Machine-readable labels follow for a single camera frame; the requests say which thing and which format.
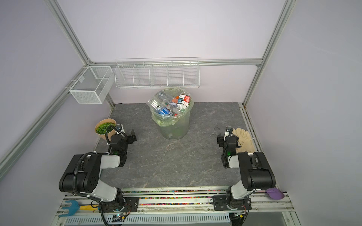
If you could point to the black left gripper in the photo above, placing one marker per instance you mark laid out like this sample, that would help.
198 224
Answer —
129 138

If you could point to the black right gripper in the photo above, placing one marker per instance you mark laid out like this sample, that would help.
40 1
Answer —
221 140

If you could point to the blue label bottle white cap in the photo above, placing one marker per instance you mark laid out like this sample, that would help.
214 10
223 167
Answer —
165 110

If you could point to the clear bottle blue cap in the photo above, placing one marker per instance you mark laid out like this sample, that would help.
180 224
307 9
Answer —
167 98

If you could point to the red label cola bottle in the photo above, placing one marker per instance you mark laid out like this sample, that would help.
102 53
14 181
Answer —
183 101

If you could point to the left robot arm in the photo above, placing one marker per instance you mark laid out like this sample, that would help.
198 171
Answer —
82 175

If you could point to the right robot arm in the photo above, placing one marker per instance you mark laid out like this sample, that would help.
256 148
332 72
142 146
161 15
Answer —
255 174

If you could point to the green bagged waste bin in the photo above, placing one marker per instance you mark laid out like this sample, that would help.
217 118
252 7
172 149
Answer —
171 127

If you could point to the beige wooden brush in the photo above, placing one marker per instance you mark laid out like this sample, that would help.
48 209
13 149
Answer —
245 141

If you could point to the beige plant pot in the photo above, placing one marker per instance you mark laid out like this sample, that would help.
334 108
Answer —
103 121

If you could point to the green artificial plant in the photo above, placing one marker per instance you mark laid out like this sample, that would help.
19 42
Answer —
102 128

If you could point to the white mesh side basket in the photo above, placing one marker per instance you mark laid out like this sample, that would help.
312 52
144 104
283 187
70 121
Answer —
93 85

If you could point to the purple pink tool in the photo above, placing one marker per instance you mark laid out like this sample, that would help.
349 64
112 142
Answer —
273 193

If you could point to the blue yellow garden fork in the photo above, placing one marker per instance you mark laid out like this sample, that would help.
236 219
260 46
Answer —
75 207

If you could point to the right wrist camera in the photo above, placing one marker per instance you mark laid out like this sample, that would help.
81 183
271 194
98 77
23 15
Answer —
228 131

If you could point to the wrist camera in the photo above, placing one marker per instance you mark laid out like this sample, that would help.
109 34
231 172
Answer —
119 129
228 131

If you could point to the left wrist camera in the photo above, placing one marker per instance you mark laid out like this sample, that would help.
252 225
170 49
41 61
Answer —
119 129

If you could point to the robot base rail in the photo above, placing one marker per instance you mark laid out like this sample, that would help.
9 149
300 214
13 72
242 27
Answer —
182 206

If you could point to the white wire wall basket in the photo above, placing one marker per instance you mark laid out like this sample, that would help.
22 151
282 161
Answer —
131 73

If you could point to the right aluminium frame post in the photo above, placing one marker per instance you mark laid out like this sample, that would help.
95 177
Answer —
281 22

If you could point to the aluminium frame corner post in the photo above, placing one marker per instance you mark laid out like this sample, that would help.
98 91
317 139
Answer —
67 29

